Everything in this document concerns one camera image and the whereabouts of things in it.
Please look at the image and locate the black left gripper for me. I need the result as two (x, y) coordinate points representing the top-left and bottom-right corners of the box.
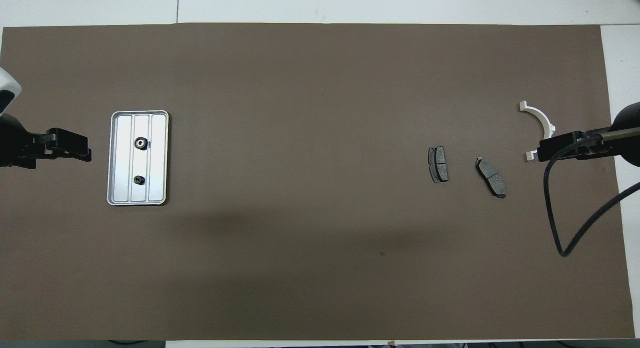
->
(0, 114), (93, 169)

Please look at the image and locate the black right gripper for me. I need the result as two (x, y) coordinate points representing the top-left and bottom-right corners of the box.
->
(537, 102), (640, 166)

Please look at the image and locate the silver metal tray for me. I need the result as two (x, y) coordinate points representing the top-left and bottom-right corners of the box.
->
(106, 110), (170, 206)

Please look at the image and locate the long grey brake pad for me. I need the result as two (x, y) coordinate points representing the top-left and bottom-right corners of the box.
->
(475, 156), (507, 199)

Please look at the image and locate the short grey brake pad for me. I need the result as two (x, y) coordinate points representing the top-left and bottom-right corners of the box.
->
(428, 146), (449, 183)

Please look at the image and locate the brown table mat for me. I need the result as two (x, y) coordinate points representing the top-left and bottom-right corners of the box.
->
(0, 23), (636, 341)

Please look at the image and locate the white curved plastic bracket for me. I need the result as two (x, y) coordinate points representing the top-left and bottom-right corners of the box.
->
(519, 101), (557, 162)

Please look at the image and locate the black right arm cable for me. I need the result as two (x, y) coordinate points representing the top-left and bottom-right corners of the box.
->
(544, 129), (640, 257)

